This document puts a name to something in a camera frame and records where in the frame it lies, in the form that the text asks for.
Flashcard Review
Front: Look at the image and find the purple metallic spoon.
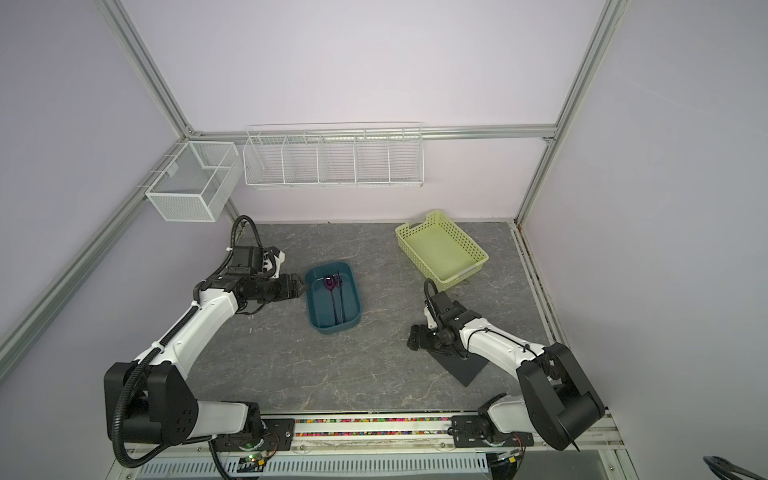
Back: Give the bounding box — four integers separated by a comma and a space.
323, 275, 340, 325

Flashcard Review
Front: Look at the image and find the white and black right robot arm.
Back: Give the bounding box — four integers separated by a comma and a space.
407, 279, 606, 451

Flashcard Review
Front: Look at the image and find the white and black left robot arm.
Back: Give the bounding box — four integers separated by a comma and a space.
104, 215, 307, 469

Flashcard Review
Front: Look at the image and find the teal plastic cutlery bin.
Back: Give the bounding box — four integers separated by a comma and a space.
304, 261, 362, 335

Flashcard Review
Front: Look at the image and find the light green perforated plastic basket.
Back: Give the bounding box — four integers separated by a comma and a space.
395, 210, 489, 291

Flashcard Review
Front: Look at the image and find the white wire wall rack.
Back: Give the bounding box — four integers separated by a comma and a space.
243, 122, 425, 188

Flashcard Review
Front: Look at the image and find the white mesh wall basket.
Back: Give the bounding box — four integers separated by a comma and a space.
146, 141, 244, 223

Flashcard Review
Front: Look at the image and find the aluminium enclosure frame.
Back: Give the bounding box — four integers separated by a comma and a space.
0, 0, 631, 385

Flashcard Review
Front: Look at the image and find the black cable bottom right corner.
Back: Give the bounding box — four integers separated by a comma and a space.
703, 455, 768, 480

